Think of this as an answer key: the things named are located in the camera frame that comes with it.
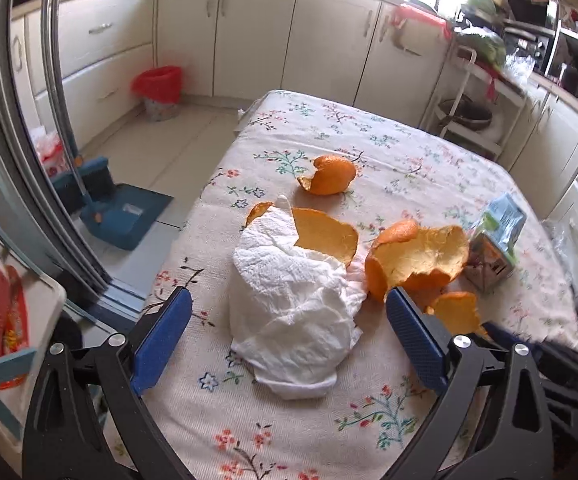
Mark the grey sliding door frame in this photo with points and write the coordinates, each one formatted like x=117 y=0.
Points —
x=76 y=270

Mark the white hanging bin red bag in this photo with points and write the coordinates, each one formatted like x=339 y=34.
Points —
x=409 y=25

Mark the blue dustpan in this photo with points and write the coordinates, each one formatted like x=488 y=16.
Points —
x=124 y=215

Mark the small orange peel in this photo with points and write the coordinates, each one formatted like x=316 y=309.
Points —
x=456 y=312

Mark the white paper towel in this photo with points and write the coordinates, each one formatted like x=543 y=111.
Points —
x=289 y=310

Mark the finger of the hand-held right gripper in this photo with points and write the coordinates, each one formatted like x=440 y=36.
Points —
x=566 y=395
x=559 y=362

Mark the curled orange peel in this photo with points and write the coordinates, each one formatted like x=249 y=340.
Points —
x=331 y=177

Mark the bin with red bag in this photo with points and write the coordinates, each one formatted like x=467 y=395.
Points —
x=158 y=90

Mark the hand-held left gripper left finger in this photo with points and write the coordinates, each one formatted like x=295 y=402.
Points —
x=161 y=340

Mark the green blue milk carton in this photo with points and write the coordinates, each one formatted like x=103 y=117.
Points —
x=499 y=240

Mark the crinkled clear plastic bag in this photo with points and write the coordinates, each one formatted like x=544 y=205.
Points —
x=561 y=240

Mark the bag of green vegetables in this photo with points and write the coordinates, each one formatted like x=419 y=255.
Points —
x=484 y=40

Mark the white red printed bag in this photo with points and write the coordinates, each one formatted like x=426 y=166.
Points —
x=49 y=147

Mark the toaster oven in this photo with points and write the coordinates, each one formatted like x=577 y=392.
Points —
x=529 y=42

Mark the cream door cabinet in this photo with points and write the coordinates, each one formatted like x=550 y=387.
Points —
x=269 y=35

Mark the large orange peel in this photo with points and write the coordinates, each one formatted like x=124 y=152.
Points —
x=419 y=255

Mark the white trolley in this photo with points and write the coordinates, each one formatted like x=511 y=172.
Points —
x=469 y=90

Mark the cream panelled drawer cabinet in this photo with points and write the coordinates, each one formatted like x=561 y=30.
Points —
x=564 y=160

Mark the floral tablecloth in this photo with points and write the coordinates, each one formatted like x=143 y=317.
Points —
x=394 y=160

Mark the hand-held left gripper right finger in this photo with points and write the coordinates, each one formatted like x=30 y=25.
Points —
x=416 y=340

